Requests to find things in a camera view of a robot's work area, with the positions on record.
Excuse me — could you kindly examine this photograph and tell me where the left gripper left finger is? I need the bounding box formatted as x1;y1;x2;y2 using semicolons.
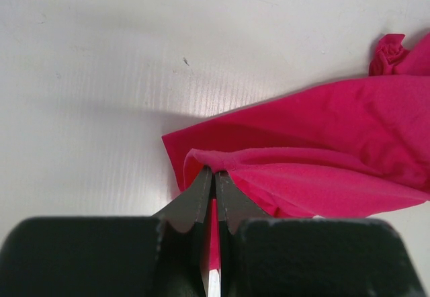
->
147;167;213;296

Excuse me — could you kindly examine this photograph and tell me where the pink t shirt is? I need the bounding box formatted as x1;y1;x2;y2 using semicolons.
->
161;32;430;219

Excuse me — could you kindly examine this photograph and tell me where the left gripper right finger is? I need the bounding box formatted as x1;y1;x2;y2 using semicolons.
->
214;171;270;296

